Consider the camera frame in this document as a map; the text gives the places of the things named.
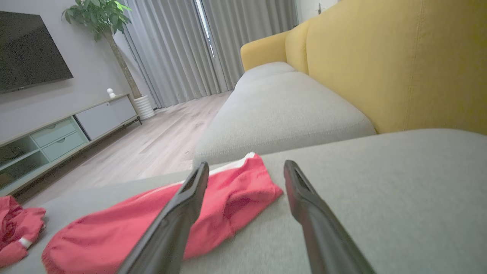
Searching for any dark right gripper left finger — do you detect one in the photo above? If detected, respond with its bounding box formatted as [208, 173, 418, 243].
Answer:
[117, 161, 210, 274]

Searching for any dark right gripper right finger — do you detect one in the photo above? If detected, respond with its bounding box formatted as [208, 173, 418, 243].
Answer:
[283, 160, 377, 274]

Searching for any red shorts white stripe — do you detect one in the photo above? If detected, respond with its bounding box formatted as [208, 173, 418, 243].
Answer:
[41, 152, 284, 274]

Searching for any red white basketball jersey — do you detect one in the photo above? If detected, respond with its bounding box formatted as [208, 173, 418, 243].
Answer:
[0, 195, 47, 268]

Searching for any white ribbed plant pot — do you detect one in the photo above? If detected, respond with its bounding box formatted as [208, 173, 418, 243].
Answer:
[134, 94, 156, 120]

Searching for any pale grey cabinet door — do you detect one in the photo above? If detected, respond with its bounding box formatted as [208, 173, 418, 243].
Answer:
[110, 96, 137, 123]
[75, 102, 121, 140]

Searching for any mint green cabinet drawer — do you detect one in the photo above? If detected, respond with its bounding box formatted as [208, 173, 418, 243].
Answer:
[31, 119, 78, 147]
[41, 131, 90, 161]

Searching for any low television cabinet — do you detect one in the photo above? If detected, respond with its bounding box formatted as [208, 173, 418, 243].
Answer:
[0, 93, 142, 196]

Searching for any grey curtain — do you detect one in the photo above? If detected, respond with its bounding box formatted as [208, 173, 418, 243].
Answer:
[201, 0, 299, 94]
[121, 0, 229, 109]

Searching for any yellow sofa back cushion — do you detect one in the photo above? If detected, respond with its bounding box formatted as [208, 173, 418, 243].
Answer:
[285, 21, 310, 75]
[306, 0, 487, 134]

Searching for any yellow sofa armrest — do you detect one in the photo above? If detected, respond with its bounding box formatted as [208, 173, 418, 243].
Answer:
[240, 31, 290, 72]

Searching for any green potted tree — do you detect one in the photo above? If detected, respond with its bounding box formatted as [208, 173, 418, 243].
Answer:
[62, 0, 143, 99]

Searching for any black flat television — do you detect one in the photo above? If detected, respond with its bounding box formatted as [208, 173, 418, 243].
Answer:
[0, 11, 74, 95]

